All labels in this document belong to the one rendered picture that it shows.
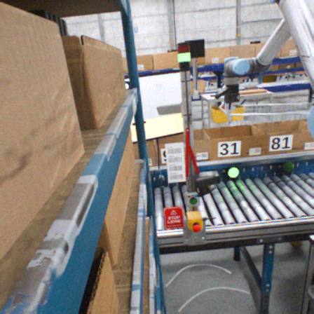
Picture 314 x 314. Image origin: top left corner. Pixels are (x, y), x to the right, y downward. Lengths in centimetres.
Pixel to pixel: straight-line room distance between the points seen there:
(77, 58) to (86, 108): 5
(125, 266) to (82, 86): 25
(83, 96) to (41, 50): 13
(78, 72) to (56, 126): 13
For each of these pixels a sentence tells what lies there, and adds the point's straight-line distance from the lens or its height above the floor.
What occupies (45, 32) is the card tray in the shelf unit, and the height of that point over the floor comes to 163.
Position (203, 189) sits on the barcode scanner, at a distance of 124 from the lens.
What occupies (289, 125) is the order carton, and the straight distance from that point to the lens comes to 235.
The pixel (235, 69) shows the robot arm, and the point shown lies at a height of 151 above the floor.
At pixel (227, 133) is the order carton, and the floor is 99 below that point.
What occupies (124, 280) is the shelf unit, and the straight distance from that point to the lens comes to 38.
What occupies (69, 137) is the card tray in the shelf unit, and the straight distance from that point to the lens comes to 20.
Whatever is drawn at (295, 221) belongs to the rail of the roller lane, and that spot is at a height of 74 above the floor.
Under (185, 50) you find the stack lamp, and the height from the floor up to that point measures 163.
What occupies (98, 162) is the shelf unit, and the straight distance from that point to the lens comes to 19.
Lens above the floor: 161
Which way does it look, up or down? 21 degrees down
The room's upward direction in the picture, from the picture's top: 6 degrees counter-clockwise
